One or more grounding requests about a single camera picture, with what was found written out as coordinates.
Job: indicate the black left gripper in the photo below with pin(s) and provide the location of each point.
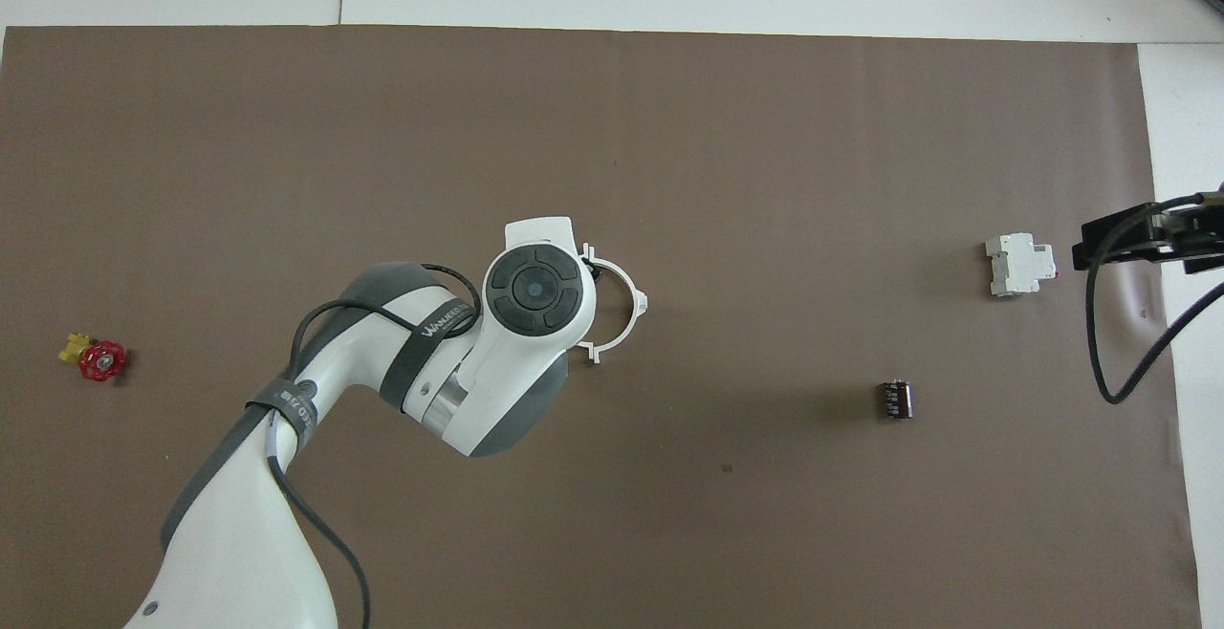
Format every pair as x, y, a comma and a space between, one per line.
590, 272

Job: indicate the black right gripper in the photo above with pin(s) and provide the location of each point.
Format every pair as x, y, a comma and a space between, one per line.
1195, 242

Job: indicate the white half pipe clamp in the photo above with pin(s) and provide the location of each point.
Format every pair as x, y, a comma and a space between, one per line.
642, 302
582, 346

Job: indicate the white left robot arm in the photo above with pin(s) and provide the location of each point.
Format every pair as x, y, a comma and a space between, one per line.
249, 533

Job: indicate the white circuit breaker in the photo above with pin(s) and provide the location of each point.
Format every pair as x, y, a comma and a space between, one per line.
1018, 266

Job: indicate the brown table mat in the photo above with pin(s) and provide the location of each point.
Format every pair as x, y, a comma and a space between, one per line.
765, 132

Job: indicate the black cylindrical capacitor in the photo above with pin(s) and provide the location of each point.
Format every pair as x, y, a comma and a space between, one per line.
896, 400

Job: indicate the red handwheel brass valve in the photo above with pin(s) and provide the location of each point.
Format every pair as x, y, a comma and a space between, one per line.
101, 361

